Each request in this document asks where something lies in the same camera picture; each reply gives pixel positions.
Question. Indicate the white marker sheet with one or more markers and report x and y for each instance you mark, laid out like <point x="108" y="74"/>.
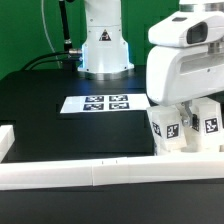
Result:
<point x="105" y="103"/>

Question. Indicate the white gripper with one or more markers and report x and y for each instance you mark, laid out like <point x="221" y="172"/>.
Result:
<point x="187" y="60"/>

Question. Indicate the white round stool seat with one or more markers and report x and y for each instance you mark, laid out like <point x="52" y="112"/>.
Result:
<point x="159" y="151"/>

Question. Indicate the white U-shaped fence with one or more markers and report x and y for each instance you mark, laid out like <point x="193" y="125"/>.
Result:
<point x="95" y="172"/>

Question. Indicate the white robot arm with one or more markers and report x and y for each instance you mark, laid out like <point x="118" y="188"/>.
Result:
<point x="105" y="52"/>

